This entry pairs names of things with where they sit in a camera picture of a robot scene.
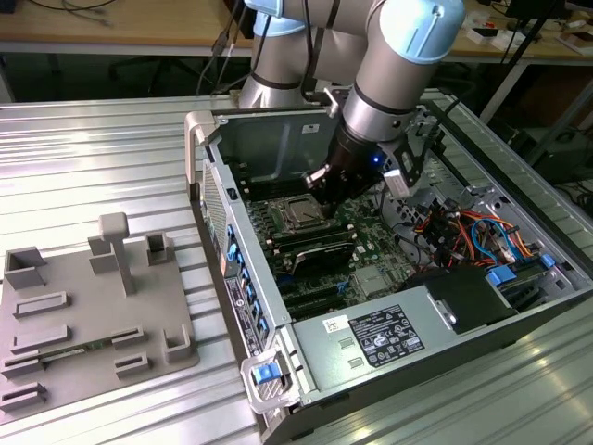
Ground wooden desk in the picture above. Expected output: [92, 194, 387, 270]
[0, 0, 593, 61]

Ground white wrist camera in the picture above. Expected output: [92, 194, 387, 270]
[380, 133, 426, 200]

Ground grey parts rack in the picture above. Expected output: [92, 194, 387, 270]
[0, 211, 201, 423]

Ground white box black top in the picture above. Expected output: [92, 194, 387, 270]
[467, 26, 501, 46]

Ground silver chipset heat sink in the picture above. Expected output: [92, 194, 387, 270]
[354, 266, 388, 298]

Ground pale box on desk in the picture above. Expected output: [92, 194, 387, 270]
[558, 31, 593, 56]

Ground green RAM stick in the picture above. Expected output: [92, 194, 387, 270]
[39, 337, 115, 361]

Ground blue expansion latch strip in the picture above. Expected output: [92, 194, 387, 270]
[225, 224, 271, 336]

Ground red orange wire bundle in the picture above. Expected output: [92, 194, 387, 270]
[414, 208, 543, 270]

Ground blue wire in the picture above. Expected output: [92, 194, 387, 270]
[470, 216, 518, 266]

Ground blue case latch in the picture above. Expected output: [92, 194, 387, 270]
[252, 363, 279, 386]

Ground black plastic shroud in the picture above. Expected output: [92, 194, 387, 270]
[400, 266, 518, 335]

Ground black expansion slots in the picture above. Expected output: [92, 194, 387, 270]
[277, 277, 353, 321]

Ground black power supply label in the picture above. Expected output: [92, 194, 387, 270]
[349, 304, 425, 371]

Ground green motherboard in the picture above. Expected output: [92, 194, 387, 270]
[231, 157, 418, 321]

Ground white barcode sticker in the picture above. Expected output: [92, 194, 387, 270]
[322, 313, 351, 334]

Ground blue plastic disk carrier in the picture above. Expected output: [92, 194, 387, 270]
[486, 266, 518, 289]

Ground black RAM slots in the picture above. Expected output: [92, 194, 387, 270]
[231, 159, 321, 201]

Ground silver CPU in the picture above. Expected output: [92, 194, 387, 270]
[284, 199, 323, 223]

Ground small silver wrist camera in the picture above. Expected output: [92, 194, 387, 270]
[303, 167, 331, 188]

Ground grey power supply unit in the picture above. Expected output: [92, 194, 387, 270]
[289, 285, 464, 393]

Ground open grey PC case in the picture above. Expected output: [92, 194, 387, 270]
[183, 99, 593, 445]

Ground metal drive cage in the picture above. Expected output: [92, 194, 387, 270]
[377, 108, 464, 233]

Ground CPU socket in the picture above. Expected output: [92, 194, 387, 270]
[271, 193, 333, 233]

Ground black installed RAM sticks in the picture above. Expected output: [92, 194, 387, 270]
[268, 220, 358, 254]

